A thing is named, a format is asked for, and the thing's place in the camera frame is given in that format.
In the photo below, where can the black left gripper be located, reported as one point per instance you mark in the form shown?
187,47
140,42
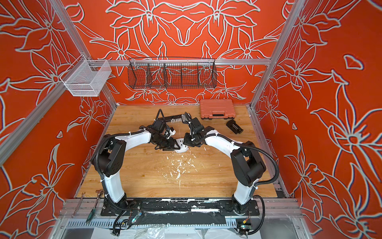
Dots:
171,145

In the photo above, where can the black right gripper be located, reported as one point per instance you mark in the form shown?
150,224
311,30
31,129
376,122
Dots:
191,140

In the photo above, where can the white alarm clock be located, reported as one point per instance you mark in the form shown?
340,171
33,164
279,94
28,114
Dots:
182,146

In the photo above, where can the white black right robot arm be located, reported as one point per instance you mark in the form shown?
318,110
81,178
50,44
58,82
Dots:
248,167

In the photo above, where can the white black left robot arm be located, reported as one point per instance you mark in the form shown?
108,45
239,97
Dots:
109,156

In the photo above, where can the black white screwdriver bit holder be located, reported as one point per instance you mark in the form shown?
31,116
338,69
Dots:
174,118

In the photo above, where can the red plastic tool case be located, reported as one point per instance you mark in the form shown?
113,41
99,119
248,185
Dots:
217,109

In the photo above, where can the black small vise clamp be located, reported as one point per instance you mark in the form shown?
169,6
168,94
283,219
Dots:
234,127

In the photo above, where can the clear plastic bag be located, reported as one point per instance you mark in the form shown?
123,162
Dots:
156,232

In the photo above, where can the metal wrench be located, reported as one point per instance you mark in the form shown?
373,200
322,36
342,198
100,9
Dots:
78,205

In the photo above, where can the black wire wall basket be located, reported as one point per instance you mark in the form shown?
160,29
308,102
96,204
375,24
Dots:
173,73

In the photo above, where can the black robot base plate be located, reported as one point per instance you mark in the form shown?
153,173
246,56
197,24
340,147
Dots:
179,206

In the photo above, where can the white wire wall basket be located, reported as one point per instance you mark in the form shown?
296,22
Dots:
86,78

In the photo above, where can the green handled screwdriver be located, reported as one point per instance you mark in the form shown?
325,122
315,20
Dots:
93,210

